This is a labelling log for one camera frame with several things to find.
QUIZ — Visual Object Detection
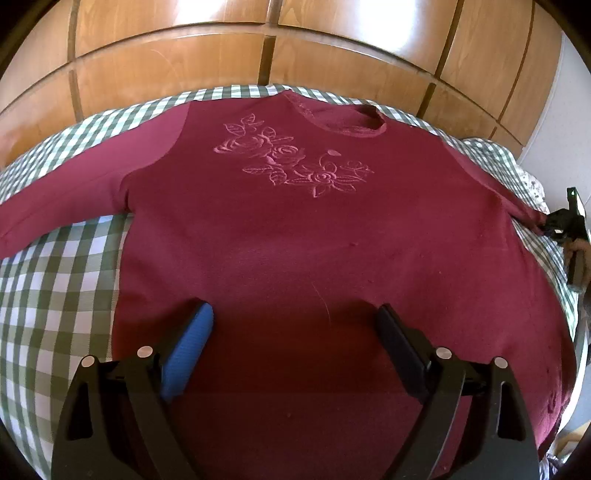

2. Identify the floral print pillow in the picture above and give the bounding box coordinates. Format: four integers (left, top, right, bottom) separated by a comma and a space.
515, 164, 551, 214

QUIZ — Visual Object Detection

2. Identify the burgundy embroidered sweater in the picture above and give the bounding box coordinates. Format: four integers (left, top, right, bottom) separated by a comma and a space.
0, 90, 579, 480

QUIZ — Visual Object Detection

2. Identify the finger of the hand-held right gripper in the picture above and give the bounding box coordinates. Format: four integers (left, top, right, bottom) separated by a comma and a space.
546, 209, 570, 237

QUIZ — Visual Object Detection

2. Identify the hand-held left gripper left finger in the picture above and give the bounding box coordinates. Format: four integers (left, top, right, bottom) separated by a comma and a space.
51, 299, 214, 480

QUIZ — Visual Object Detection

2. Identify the green white checked blanket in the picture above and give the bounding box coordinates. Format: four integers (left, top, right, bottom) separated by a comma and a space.
0, 83, 588, 480

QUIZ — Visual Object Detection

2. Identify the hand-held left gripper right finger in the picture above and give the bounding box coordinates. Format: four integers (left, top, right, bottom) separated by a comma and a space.
375, 304, 541, 480

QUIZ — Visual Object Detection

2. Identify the person's right hand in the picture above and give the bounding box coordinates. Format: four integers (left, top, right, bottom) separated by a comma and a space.
564, 238, 591, 283

